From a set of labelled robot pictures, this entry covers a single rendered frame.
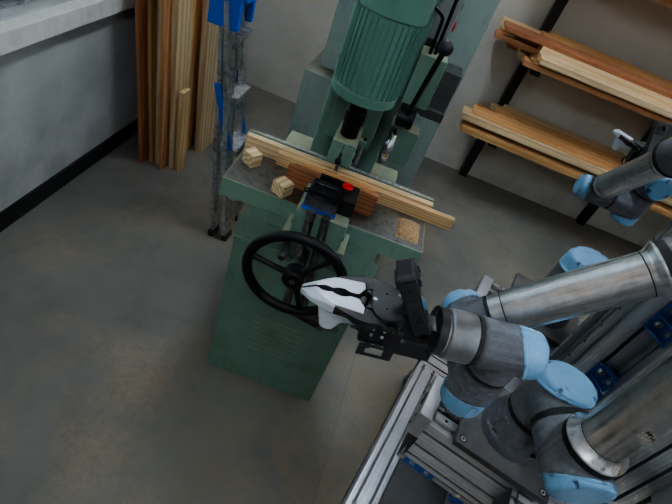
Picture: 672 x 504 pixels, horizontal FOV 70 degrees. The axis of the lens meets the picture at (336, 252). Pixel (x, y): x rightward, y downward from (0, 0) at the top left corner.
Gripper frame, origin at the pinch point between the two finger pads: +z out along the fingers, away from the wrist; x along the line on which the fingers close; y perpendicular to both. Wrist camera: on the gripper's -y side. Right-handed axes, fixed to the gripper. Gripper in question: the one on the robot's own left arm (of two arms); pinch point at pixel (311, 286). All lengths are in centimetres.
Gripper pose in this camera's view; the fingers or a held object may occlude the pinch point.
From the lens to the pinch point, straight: 66.2
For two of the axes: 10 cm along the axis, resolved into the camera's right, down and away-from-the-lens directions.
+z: -9.6, -2.6, -0.9
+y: -2.6, 7.5, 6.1
